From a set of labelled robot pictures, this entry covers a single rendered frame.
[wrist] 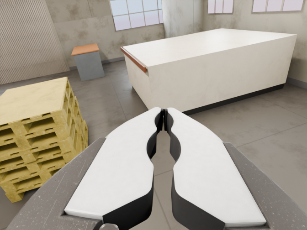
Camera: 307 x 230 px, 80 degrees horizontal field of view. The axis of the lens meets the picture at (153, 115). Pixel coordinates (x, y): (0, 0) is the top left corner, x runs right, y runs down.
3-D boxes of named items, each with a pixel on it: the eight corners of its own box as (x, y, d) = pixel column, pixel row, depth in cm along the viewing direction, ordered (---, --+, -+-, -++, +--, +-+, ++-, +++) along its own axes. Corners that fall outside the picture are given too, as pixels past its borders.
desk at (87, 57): (102, 65, 700) (96, 43, 660) (106, 76, 571) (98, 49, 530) (81, 69, 684) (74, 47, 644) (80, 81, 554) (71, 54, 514)
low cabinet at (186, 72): (284, 88, 354) (298, 34, 306) (152, 126, 298) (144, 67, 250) (219, 65, 527) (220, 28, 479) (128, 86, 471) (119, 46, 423)
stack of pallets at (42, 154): (33, 140, 306) (4, 89, 261) (87, 125, 325) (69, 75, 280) (6, 206, 199) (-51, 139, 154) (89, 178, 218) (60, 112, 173)
